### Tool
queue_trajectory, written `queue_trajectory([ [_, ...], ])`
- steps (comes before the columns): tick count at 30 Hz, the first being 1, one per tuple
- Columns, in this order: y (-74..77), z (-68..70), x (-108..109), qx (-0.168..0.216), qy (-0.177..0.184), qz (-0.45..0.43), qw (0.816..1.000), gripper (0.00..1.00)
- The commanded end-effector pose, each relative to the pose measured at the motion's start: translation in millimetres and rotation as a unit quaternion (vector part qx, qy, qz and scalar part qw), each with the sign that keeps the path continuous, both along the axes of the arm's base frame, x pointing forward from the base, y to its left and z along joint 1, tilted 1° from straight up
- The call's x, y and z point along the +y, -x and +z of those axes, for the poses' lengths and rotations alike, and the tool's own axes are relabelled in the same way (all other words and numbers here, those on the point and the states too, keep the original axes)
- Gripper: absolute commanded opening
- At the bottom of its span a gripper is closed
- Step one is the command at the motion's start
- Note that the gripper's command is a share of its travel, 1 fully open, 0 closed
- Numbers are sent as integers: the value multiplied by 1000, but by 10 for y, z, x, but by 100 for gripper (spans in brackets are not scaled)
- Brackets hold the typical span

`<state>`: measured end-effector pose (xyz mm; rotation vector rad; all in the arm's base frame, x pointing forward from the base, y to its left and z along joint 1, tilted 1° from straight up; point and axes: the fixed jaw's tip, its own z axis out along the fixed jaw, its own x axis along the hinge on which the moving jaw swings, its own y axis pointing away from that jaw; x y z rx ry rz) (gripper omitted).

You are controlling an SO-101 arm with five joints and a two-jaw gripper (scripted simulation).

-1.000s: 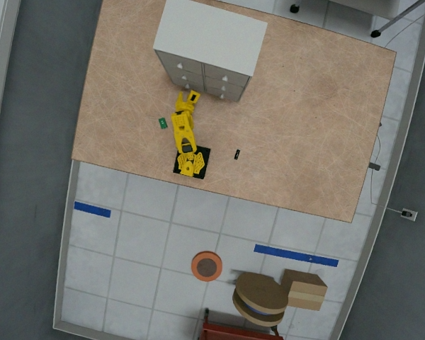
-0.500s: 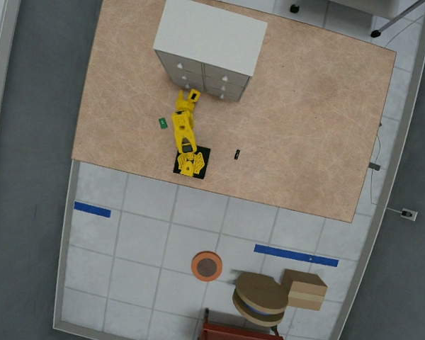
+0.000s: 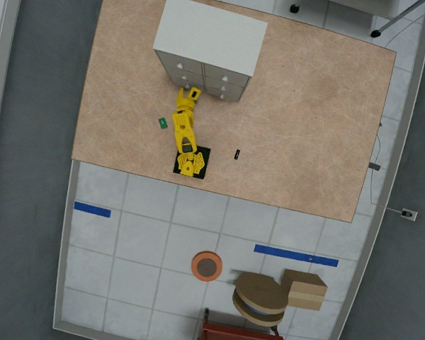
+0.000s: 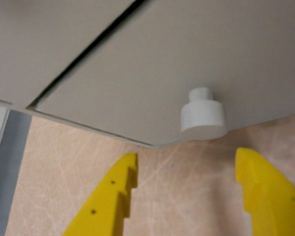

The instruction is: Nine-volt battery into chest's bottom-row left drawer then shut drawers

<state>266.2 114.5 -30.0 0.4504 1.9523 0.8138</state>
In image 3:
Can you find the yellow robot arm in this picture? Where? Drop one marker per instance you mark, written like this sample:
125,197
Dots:
183,121

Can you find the green 9v battery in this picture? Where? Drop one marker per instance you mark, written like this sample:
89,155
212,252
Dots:
162,123

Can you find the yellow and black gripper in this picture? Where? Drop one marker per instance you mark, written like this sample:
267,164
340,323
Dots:
188,103

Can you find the grey chest of drawers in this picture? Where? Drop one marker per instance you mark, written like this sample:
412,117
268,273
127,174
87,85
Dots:
210,35

